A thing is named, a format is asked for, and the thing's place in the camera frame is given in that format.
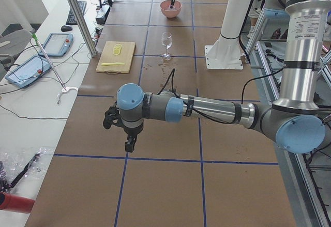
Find pink ice bowl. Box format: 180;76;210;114
160;0;182;19

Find clear wine glass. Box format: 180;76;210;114
161;32;172;60

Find yellow plastic knife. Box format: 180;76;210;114
101;62;125;66

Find yellow lemon slices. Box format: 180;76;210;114
112;43;123;56

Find bamboo cutting board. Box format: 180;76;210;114
96;41;136;74

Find black keyboard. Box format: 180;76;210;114
66;0;87;25

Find black computer mouse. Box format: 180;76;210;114
61;25;73;32

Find blue teach pendant far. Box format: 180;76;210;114
42;33;73;57

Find blue teach pendant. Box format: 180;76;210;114
5;55;51;88
42;33;73;57

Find blue teach pendant near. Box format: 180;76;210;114
5;55;51;88

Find clear plastic bag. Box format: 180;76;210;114
1;146;55;180

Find grey reacher grabber tool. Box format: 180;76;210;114
32;34;78;105

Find black hand tool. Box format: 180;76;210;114
1;152;44;193

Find red cylinder bottle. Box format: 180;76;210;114
1;192;35;214

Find grey office chair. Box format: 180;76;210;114
1;29;32;70

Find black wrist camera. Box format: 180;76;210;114
103;101;124;129

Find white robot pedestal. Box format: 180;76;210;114
205;0;251;70

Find aluminium frame post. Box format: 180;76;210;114
67;0;97;57

